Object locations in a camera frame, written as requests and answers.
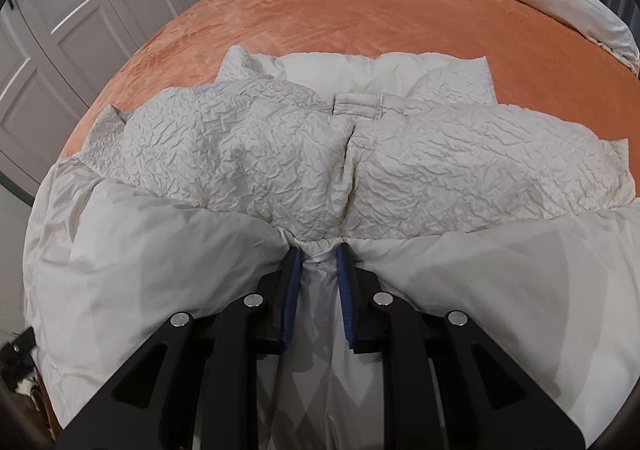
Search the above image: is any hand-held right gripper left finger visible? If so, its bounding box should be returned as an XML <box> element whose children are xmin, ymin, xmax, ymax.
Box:
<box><xmin>57</xmin><ymin>247</ymin><xmax>306</xmax><ymax>450</ymax></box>

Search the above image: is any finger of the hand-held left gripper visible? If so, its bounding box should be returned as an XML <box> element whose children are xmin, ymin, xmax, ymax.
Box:
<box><xmin>2</xmin><ymin>327</ymin><xmax>38</xmax><ymax>372</ymax></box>

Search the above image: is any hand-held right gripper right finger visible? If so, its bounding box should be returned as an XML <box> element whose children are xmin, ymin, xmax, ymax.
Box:
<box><xmin>335</xmin><ymin>243</ymin><xmax>587</xmax><ymax>450</ymax></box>

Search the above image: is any white puffer jacket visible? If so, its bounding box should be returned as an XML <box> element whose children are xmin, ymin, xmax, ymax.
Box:
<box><xmin>22</xmin><ymin>45</ymin><xmax>640</xmax><ymax>450</ymax></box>

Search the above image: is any orange plush blanket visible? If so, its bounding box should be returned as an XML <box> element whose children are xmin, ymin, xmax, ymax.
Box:
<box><xmin>60</xmin><ymin>0</ymin><xmax>640</xmax><ymax>171</ymax></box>

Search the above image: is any white panelled wardrobe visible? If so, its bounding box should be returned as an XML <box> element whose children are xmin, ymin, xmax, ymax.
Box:
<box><xmin>0</xmin><ymin>0</ymin><xmax>246</xmax><ymax>191</ymax></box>

